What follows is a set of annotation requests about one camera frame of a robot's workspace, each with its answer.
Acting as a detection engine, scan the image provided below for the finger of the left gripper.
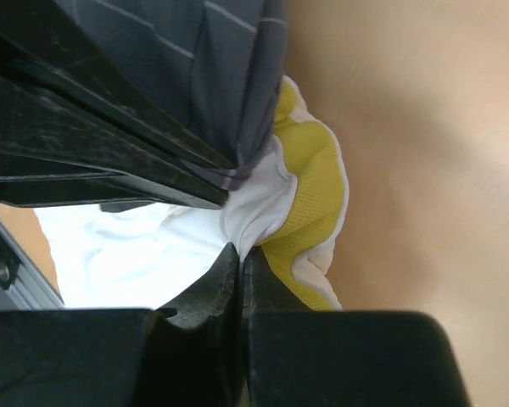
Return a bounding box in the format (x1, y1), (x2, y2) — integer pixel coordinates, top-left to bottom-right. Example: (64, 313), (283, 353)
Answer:
(0, 1), (232, 169)
(0, 76), (228, 209)

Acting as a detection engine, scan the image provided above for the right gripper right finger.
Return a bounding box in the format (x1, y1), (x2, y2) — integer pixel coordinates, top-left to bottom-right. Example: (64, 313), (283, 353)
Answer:
(243, 248), (471, 407)

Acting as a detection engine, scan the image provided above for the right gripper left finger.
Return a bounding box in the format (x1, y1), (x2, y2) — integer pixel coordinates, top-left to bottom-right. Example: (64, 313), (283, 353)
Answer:
(0, 244), (243, 406)

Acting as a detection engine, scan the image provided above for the white pillow yellow edge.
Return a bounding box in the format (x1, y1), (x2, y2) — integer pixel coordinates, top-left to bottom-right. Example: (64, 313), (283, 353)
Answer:
(36, 77), (350, 310)

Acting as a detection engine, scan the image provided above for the dark grey checked pillowcase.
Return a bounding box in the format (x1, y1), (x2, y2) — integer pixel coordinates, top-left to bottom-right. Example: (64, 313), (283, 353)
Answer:
(61, 0), (287, 191)

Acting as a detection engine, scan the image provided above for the aluminium frame rail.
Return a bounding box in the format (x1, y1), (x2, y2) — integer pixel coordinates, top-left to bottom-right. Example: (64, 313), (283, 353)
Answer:
(0, 221), (64, 312)

